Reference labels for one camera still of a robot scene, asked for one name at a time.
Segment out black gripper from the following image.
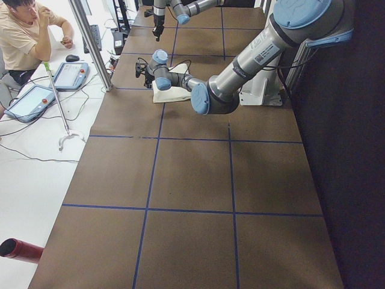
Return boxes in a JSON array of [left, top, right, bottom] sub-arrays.
[[152, 14, 165, 42], [143, 68, 154, 89]]

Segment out cream long-sleeve cat shirt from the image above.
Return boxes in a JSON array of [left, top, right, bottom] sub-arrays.
[[152, 63, 191, 103]]

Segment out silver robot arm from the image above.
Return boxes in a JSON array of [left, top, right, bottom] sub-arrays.
[[135, 1, 356, 114], [152, 0, 225, 42]]

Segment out black keyboard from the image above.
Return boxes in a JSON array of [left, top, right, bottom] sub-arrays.
[[82, 24, 102, 54]]

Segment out far teach pendant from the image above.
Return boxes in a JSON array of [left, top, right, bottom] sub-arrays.
[[53, 62, 90, 91]]

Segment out teach pendant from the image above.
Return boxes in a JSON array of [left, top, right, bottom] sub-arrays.
[[5, 85, 55, 123], [53, 62, 90, 91]]

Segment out black computer mouse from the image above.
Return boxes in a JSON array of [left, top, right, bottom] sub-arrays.
[[66, 54, 80, 63]]

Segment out grabber stick with green tip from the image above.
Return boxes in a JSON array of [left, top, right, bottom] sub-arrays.
[[43, 61, 85, 152]]

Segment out near teach pendant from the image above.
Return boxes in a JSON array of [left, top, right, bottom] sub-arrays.
[[5, 85, 55, 123]]

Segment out seated person in beige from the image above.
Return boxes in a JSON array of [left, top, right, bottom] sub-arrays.
[[1, 1, 74, 85]]

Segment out red fire extinguisher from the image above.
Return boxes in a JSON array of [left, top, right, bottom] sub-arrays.
[[1, 238, 44, 264]]

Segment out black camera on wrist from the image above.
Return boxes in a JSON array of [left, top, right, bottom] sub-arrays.
[[144, 10, 153, 17], [135, 61, 147, 78]]

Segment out aluminium frame post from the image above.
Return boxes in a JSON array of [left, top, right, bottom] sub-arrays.
[[69, 0, 113, 92]]

